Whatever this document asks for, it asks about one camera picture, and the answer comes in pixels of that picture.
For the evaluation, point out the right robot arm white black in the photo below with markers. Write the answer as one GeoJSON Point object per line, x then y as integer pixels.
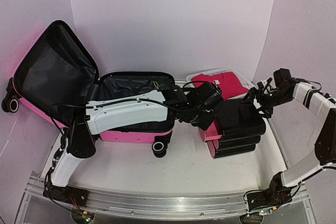
{"type": "Point", "coordinates": [322, 155]}

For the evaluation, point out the pink and black drawer organizer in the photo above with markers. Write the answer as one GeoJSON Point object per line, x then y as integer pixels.
{"type": "Point", "coordinates": [237, 129]}

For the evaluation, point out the white perforated plastic basket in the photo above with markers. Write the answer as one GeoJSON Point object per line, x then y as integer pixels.
{"type": "Point", "coordinates": [245, 82]}

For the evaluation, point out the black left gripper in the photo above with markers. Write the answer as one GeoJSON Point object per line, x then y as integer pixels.
{"type": "Point", "coordinates": [207, 125]}

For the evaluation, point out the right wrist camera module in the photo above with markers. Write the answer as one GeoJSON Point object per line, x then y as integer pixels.
{"type": "Point", "coordinates": [264, 86]}

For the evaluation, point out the red garment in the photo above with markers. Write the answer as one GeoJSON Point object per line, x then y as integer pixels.
{"type": "Point", "coordinates": [228, 82]}

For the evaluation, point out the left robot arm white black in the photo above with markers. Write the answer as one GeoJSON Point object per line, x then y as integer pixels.
{"type": "Point", "coordinates": [95, 117]}

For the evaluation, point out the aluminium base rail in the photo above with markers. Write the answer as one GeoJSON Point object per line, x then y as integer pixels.
{"type": "Point", "coordinates": [137, 206]}

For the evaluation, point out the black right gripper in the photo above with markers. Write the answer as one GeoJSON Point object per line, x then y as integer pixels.
{"type": "Point", "coordinates": [260, 97]}

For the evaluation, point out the pink hard-shell kids suitcase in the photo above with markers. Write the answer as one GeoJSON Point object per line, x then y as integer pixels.
{"type": "Point", "coordinates": [58, 73]}

